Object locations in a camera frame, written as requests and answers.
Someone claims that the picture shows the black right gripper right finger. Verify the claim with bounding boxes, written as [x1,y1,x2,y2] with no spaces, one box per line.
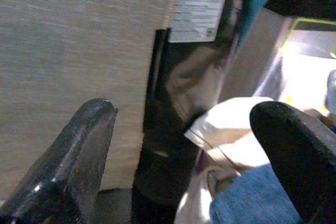
[249,101,336,224]

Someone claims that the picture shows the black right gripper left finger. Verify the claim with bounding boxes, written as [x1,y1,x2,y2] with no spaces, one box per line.
[0,98,118,224]

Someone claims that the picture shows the white garment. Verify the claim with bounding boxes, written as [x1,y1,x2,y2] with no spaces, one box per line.
[206,165,242,196]

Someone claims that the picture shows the black top-load washing machine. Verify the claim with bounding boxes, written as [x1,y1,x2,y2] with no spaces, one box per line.
[130,0,254,224]

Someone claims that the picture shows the blue denim jeans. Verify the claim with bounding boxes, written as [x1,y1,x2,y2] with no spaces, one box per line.
[209,163,302,224]

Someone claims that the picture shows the white laundry bag green print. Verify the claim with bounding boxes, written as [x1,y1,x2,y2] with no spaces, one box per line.
[174,97,276,224]

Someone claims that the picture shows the beige towel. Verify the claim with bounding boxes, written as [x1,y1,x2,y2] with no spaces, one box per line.
[0,0,179,201]

